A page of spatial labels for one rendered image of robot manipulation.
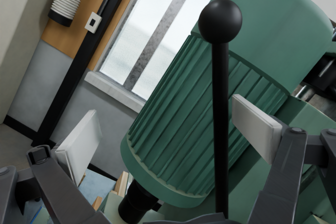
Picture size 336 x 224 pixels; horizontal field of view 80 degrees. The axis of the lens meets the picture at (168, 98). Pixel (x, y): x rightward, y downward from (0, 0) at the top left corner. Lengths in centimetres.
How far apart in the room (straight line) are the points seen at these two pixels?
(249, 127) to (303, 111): 16
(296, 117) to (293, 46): 10
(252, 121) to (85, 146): 13
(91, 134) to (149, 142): 13
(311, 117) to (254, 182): 12
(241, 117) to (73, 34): 171
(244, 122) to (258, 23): 12
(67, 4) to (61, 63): 49
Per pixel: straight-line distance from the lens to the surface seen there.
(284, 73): 28
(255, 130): 17
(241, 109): 19
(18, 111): 223
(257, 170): 34
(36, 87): 206
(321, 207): 38
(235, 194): 36
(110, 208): 45
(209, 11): 17
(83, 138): 17
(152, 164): 29
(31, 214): 49
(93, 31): 165
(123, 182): 70
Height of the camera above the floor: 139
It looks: 13 degrees down
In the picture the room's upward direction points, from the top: 33 degrees clockwise
